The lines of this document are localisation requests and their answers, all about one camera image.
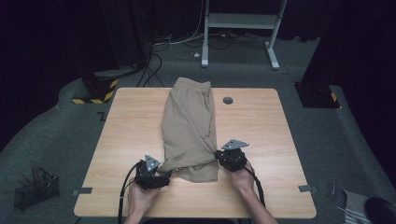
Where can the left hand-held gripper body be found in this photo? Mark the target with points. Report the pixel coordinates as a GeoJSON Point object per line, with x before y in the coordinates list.
{"type": "Point", "coordinates": [146, 179]}

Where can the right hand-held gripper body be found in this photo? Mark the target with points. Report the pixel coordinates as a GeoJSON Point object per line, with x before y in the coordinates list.
{"type": "Point", "coordinates": [233, 158]}

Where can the khaki shorts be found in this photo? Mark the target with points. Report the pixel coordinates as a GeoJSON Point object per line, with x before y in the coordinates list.
{"type": "Point", "coordinates": [190, 130]}

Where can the person's left hand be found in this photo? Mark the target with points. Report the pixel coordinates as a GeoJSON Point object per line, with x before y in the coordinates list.
{"type": "Point", "coordinates": [140, 200]}

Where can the person's right hand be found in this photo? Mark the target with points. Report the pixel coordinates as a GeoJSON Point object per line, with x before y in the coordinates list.
{"type": "Point", "coordinates": [244, 180]}

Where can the grey table grommet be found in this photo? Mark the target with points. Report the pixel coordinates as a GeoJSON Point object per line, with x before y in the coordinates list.
{"type": "Point", "coordinates": [228, 100]}

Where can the grey tape piece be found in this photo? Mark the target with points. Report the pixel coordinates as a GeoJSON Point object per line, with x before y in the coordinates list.
{"type": "Point", "coordinates": [83, 190]}
{"type": "Point", "coordinates": [305, 188]}

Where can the yellow-black striped stand base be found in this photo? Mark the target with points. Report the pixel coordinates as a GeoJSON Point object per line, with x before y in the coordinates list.
{"type": "Point", "coordinates": [100, 90]}

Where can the black stand base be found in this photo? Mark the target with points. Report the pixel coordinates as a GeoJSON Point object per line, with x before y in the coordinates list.
{"type": "Point", "coordinates": [314, 97]}

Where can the grey striped object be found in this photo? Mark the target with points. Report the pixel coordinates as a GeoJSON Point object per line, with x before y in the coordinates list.
{"type": "Point", "coordinates": [355, 205]}

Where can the white metal stand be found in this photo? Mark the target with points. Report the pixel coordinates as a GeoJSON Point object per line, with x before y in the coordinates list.
{"type": "Point", "coordinates": [239, 21]}

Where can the black round object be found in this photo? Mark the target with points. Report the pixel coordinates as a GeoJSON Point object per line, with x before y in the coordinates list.
{"type": "Point", "coordinates": [381, 211]}

